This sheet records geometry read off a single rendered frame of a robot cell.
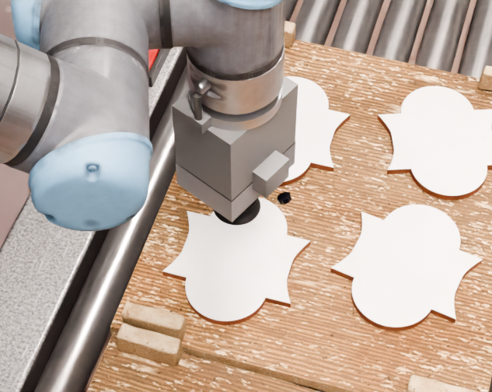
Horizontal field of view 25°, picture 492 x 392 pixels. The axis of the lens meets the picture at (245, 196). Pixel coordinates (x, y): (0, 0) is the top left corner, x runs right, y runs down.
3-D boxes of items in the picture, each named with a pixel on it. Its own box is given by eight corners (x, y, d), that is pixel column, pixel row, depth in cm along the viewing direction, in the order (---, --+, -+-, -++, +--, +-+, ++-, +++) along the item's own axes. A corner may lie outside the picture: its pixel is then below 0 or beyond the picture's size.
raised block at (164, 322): (120, 329, 105) (117, 314, 103) (127, 313, 106) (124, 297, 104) (181, 345, 104) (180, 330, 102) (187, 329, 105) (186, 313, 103)
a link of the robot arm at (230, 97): (305, 40, 86) (235, 102, 83) (302, 82, 90) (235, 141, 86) (230, -4, 89) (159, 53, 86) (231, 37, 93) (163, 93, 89)
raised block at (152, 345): (116, 351, 104) (113, 336, 102) (123, 334, 105) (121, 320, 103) (177, 369, 103) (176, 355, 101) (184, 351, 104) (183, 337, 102)
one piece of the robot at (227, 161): (254, 138, 83) (253, 260, 96) (329, 70, 87) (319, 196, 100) (157, 74, 87) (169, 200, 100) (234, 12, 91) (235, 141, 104)
